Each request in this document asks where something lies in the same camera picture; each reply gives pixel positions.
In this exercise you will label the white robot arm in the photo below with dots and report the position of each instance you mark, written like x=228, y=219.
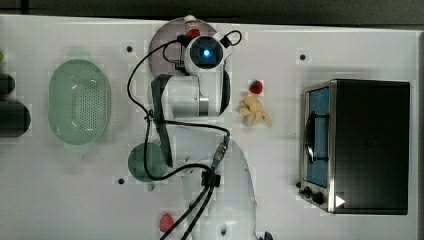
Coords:
x=217, y=184

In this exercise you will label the silver toaster oven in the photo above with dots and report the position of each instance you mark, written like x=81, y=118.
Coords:
x=356, y=146

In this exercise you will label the pink plush raspberry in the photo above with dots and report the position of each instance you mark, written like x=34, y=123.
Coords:
x=166, y=222

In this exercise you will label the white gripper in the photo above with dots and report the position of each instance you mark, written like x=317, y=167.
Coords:
x=205, y=54

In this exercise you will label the large black pan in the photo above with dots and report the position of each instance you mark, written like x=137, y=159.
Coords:
x=15, y=119

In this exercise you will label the green oval colander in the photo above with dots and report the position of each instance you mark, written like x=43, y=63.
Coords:
x=79, y=102

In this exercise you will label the red plush strawberry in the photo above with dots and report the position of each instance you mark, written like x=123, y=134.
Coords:
x=256, y=87

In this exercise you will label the grey round plate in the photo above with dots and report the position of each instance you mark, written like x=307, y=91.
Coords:
x=163, y=61

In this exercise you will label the small black pot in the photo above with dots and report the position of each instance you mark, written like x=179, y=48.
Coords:
x=7, y=84

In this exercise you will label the yellow plush banana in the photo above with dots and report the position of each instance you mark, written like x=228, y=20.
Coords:
x=253, y=112

